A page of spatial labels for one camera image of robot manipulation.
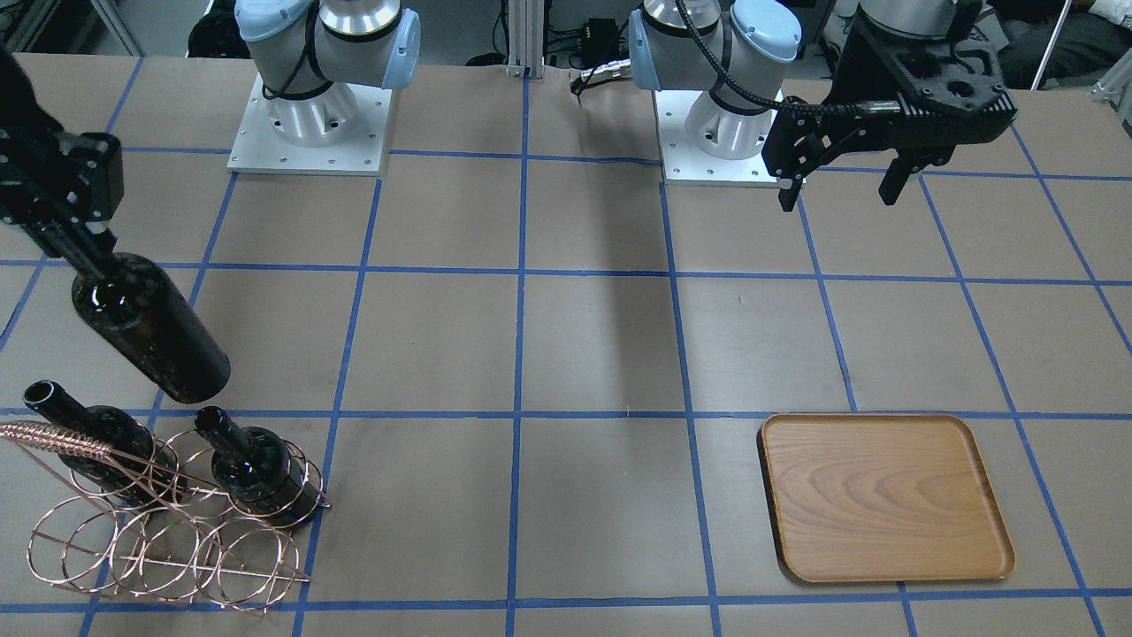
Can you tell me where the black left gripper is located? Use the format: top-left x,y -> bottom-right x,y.
761,12 -> 1018,212

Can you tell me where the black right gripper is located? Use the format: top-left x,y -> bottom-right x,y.
1,48 -> 125,266

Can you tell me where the dark wine bottle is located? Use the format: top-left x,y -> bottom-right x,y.
194,406 -> 320,528
70,249 -> 231,404
22,380 -> 178,505

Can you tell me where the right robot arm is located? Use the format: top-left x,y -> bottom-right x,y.
3,1 -> 422,262

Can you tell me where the wooden tray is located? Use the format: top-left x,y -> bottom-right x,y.
757,414 -> 1017,584

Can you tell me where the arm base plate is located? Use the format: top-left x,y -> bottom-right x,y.
654,91 -> 790,188
228,77 -> 398,178

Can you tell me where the copper wire bottle basket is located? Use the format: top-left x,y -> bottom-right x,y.
3,419 -> 309,614

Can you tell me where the aluminium frame post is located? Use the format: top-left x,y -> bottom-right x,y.
505,0 -> 546,81

